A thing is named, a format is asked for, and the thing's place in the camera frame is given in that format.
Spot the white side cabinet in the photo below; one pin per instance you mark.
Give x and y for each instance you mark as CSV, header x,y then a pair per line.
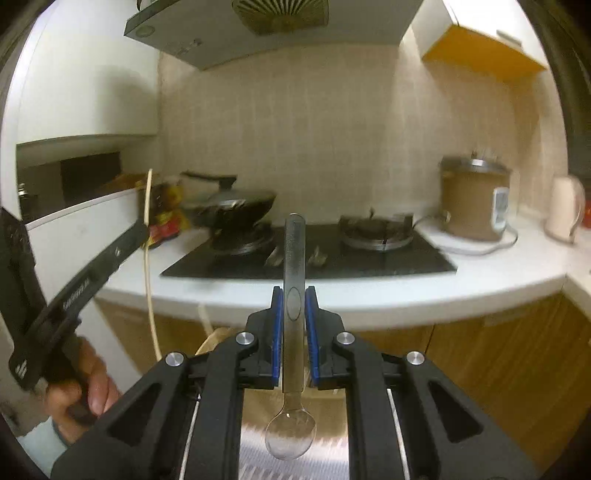
x,y
78,226

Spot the dark sauce bottle red label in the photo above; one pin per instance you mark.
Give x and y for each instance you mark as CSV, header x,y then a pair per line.
x,y
164,221

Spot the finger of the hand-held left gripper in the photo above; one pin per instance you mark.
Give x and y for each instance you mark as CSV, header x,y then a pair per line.
x,y
124,247

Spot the yellow seasoning bottle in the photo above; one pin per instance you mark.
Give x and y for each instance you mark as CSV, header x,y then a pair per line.
x,y
181,203

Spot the grey range hood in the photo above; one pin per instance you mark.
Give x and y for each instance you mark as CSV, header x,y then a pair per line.
x,y
221,32

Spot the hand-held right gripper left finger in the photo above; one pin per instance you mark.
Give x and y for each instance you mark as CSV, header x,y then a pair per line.
x,y
276,332

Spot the brown rice cooker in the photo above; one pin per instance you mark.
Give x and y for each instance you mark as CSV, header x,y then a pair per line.
x,y
471,203

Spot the wooden chopstick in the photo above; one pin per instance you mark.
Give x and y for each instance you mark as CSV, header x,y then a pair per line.
x,y
205,318
148,286

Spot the pale pink electric kettle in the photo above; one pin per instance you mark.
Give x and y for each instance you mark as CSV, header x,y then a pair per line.
x,y
563,207

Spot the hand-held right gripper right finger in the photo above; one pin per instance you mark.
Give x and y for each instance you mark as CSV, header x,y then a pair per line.
x,y
311,332

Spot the black wok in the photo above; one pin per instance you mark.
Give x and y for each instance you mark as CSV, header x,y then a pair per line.
x,y
235,205

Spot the white kitchen countertop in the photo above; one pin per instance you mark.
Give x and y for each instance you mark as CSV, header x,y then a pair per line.
x,y
415,295

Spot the black gas stove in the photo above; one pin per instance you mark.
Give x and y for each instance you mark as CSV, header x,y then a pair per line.
x,y
323,263

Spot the person's left hand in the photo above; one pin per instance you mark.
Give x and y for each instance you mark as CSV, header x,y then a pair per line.
x,y
99,383

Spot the white and yellow wall cabinet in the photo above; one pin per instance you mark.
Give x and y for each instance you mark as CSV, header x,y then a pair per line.
x,y
480,44

